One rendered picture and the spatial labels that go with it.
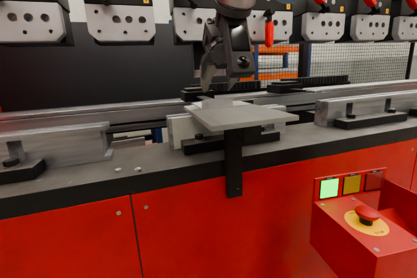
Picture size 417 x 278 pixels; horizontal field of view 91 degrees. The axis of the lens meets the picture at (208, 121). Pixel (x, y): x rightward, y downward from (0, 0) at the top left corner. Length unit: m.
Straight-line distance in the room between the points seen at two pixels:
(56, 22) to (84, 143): 0.28
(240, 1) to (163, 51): 0.76
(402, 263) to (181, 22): 0.66
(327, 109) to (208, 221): 0.56
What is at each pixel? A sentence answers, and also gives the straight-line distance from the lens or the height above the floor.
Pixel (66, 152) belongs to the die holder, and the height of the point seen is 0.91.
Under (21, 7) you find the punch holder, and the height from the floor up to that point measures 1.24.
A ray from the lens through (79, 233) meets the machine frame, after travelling 0.59.
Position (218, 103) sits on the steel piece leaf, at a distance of 0.54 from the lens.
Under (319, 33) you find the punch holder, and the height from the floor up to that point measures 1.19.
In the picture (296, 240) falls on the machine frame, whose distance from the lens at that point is 0.80.
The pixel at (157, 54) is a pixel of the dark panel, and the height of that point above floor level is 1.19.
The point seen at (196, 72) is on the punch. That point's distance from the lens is 0.62.
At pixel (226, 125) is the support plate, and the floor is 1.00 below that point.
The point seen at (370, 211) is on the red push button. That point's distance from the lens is 0.54.
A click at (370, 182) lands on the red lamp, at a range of 0.66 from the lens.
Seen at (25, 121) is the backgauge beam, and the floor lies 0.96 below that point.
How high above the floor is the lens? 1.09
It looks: 13 degrees down
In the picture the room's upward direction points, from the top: 3 degrees counter-clockwise
